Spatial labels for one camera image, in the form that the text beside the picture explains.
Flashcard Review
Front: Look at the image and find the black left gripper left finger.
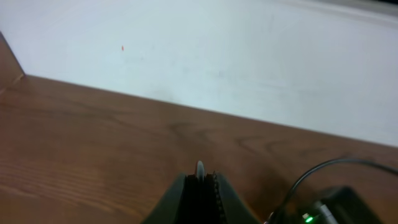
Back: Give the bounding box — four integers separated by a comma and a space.
141, 174, 186, 224

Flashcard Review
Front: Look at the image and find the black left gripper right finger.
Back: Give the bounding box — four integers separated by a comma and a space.
213, 172, 261, 224

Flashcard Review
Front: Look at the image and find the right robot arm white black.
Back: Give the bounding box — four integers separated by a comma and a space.
268, 186, 382, 224

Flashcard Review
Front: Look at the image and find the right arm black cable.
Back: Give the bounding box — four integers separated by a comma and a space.
264, 157, 398, 224

